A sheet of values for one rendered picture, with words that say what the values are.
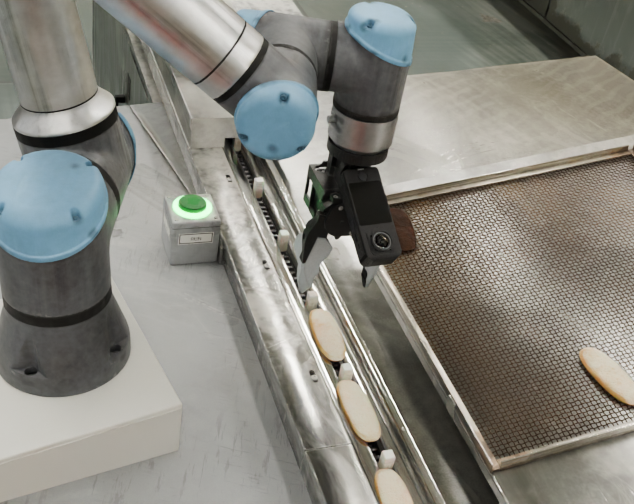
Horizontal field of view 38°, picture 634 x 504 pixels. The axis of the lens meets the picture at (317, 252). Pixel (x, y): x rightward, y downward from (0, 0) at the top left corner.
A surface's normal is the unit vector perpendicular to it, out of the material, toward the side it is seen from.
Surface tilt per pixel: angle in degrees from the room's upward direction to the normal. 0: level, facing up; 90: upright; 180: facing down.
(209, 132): 90
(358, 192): 30
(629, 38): 90
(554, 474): 10
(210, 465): 0
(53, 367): 71
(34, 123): 51
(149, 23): 100
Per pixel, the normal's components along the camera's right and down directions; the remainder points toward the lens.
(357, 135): -0.22, 0.55
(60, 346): 0.24, 0.32
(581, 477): -0.01, -0.77
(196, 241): 0.31, 0.61
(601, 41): -0.94, 0.07
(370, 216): 0.29, -0.37
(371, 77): 0.00, 0.60
